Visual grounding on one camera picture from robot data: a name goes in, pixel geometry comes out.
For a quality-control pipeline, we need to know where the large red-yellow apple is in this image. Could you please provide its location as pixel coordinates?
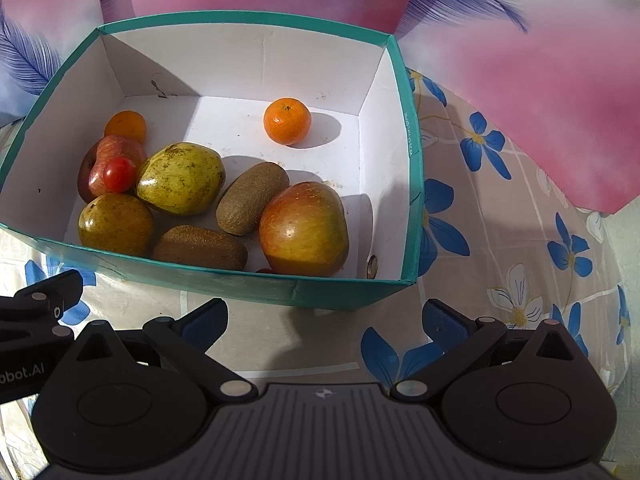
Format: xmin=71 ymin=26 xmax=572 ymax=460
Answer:
xmin=258 ymin=181 xmax=350 ymax=278

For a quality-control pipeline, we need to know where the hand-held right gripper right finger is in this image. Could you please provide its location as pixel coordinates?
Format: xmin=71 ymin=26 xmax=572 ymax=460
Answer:
xmin=390 ymin=298 xmax=588 ymax=404

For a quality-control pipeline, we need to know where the blue floral tablecloth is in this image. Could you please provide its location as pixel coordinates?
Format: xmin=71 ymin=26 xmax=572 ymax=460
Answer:
xmin=0 ymin=66 xmax=637 ymax=480

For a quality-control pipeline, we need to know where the small red apple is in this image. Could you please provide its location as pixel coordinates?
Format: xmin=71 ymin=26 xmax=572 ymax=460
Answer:
xmin=77 ymin=134 xmax=148 ymax=204

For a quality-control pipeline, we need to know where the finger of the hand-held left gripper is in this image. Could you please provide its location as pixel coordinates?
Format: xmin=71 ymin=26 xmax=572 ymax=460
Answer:
xmin=0 ymin=325 xmax=75 ymax=356
xmin=0 ymin=269 xmax=84 ymax=325

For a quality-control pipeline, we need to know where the teal cardboard box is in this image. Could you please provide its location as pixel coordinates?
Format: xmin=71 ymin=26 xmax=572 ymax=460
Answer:
xmin=0 ymin=9 xmax=427 ymax=312

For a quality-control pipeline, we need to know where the brown kiwi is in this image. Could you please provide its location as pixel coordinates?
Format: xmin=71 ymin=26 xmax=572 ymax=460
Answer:
xmin=152 ymin=225 xmax=248 ymax=272
xmin=216 ymin=161 xmax=290 ymax=237

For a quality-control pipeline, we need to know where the small orange mandarin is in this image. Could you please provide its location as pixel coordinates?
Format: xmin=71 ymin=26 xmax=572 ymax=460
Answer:
xmin=104 ymin=110 xmax=148 ymax=143

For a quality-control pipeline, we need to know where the yellow-green spotted pear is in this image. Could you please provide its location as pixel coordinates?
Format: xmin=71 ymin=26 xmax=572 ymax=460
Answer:
xmin=136 ymin=143 xmax=227 ymax=216

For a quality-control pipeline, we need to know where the brownish green pear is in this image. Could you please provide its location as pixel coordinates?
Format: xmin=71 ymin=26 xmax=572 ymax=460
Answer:
xmin=77 ymin=193 xmax=155 ymax=257

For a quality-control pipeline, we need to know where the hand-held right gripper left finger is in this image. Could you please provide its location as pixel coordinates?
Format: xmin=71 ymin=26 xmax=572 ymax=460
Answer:
xmin=75 ymin=297 xmax=253 ymax=404

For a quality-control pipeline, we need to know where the large orange mandarin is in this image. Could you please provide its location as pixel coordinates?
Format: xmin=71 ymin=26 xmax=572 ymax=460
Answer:
xmin=263 ymin=98 xmax=312 ymax=146

